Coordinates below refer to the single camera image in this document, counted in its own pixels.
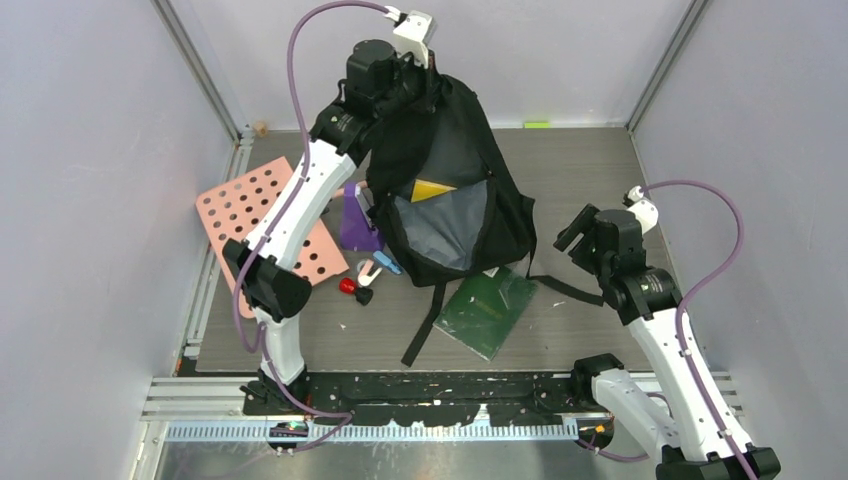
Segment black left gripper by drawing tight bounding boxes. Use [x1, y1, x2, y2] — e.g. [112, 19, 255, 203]
[373, 44, 444, 121]

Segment black student backpack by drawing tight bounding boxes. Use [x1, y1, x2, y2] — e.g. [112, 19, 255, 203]
[364, 72, 605, 369]

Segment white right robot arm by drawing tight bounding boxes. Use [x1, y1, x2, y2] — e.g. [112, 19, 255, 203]
[554, 200, 781, 479]

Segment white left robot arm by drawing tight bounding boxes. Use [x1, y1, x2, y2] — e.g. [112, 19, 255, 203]
[223, 40, 439, 414]

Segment dark green notebook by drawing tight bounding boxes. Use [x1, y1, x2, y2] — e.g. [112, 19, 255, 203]
[435, 267, 537, 362]

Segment pink folding stand legs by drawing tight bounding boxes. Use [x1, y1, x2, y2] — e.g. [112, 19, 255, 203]
[331, 183, 362, 200]

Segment purple plastic stapler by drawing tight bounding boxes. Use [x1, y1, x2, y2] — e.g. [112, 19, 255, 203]
[340, 183, 385, 252]

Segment small wooden block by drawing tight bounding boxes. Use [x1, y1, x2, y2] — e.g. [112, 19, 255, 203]
[253, 121, 269, 137]

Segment red black stamp toy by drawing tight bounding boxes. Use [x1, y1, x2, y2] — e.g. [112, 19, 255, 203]
[338, 277, 374, 306]

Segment pink perforated stand plate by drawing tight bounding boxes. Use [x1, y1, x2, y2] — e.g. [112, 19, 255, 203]
[196, 157, 349, 289]

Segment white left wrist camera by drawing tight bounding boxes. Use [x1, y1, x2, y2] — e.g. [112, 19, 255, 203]
[393, 10, 436, 69]

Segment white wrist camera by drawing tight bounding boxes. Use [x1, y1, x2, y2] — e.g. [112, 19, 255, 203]
[393, 10, 436, 69]
[623, 185, 659, 234]

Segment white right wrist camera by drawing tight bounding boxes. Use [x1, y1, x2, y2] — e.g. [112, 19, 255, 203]
[623, 185, 659, 234]

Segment aluminium slotted rail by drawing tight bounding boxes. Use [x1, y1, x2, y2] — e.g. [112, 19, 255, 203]
[165, 419, 579, 443]

